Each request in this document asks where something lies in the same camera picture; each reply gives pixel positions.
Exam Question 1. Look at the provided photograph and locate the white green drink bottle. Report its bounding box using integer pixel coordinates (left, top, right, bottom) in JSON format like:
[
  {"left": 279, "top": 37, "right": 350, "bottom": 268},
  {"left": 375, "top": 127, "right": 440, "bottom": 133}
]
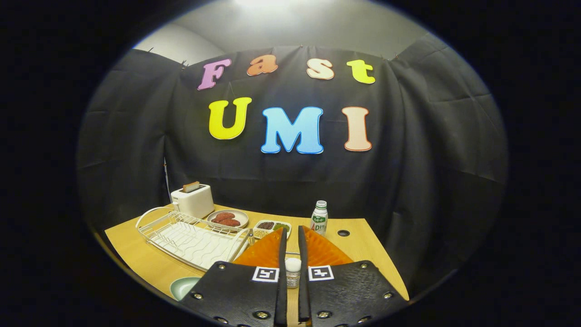
[{"left": 310, "top": 200, "right": 328, "bottom": 236}]

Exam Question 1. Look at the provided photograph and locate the white wire dish rack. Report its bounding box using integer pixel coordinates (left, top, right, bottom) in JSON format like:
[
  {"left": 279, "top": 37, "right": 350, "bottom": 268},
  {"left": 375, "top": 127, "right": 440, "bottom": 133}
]
[{"left": 136, "top": 207, "right": 254, "bottom": 272}]

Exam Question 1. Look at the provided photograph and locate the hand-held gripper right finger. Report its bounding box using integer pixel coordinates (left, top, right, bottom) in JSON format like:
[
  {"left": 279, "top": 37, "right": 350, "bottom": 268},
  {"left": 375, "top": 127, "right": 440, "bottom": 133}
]
[{"left": 297, "top": 225, "right": 408, "bottom": 327}]

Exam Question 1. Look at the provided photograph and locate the small plate with sausages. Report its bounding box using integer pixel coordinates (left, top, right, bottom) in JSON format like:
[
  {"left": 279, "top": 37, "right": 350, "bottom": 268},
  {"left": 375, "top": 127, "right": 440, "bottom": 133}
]
[{"left": 207, "top": 209, "right": 249, "bottom": 230}]

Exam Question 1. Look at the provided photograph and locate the white divided tray with grains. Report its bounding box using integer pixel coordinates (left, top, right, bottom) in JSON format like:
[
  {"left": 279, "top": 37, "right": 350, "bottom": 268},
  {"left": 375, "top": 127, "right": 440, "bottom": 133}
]
[{"left": 253, "top": 220, "right": 291, "bottom": 240}]

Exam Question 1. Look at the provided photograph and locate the white toaster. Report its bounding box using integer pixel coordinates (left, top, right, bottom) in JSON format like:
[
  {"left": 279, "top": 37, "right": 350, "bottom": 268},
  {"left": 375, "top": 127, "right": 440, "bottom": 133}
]
[{"left": 171, "top": 184, "right": 215, "bottom": 219}]

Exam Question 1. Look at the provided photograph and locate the spoon with white ball handle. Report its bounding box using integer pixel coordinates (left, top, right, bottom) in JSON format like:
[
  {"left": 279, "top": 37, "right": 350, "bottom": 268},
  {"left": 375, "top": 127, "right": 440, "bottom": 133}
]
[{"left": 285, "top": 257, "right": 302, "bottom": 289}]

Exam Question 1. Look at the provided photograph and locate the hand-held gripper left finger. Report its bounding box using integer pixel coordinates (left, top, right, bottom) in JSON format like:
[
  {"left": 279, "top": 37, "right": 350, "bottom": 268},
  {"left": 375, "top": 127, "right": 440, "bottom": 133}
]
[{"left": 179, "top": 227, "right": 289, "bottom": 327}]

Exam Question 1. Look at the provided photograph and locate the black backdrop cloth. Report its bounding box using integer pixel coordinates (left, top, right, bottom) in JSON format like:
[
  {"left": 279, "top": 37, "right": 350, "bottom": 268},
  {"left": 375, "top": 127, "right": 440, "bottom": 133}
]
[{"left": 76, "top": 34, "right": 508, "bottom": 291}]

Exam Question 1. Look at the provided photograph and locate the white toaster power cord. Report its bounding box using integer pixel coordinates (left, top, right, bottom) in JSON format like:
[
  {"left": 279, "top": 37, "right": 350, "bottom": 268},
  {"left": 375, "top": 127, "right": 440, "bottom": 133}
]
[{"left": 162, "top": 157, "right": 172, "bottom": 200}]

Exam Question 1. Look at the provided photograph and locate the pale green plate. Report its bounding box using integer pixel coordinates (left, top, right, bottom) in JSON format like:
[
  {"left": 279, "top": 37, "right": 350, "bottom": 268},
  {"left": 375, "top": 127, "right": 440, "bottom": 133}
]
[{"left": 170, "top": 277, "right": 202, "bottom": 301}]

